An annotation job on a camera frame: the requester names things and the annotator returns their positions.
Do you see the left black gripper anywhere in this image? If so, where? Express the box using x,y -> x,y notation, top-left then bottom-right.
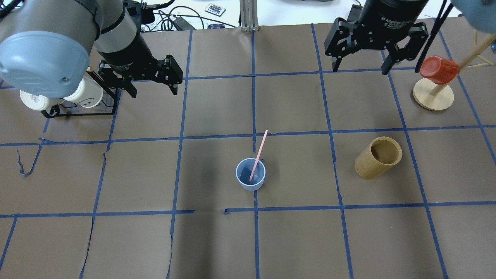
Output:
97,37 -> 184,98

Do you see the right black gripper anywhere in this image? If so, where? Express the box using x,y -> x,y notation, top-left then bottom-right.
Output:
324,0 -> 429,75

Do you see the pink chopstick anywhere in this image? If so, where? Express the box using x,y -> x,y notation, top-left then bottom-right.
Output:
249,129 -> 268,183

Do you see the light blue plastic cup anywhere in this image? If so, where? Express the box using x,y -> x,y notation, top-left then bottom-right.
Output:
235,158 -> 266,192

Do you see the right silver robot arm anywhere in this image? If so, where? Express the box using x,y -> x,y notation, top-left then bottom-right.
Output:
324,0 -> 496,75

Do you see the orange cup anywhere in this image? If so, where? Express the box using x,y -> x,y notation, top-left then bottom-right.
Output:
420,55 -> 460,85

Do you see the white mug far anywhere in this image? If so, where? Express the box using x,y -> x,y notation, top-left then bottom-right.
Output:
63,76 -> 104,108

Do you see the white mug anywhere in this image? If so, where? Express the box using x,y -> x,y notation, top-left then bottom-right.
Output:
19,90 -> 64,111
63,76 -> 104,108

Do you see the black power adapter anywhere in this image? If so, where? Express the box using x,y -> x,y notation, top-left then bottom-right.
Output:
172,16 -> 196,31

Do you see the wooden mug tree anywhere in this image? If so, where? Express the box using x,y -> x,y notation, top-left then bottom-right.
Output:
412,31 -> 496,111

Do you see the small remote control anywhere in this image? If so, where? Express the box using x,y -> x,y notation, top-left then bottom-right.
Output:
204,3 -> 226,17

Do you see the white mug near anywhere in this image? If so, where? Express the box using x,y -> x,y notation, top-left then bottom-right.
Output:
19,90 -> 64,111

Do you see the bamboo chopstick holder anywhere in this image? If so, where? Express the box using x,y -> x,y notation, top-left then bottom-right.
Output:
354,136 -> 403,180

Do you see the black wire mug rack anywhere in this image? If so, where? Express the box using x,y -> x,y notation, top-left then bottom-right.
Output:
41,67 -> 118,119

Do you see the aluminium frame post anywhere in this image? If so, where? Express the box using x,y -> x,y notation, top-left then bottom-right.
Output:
239,0 -> 259,32

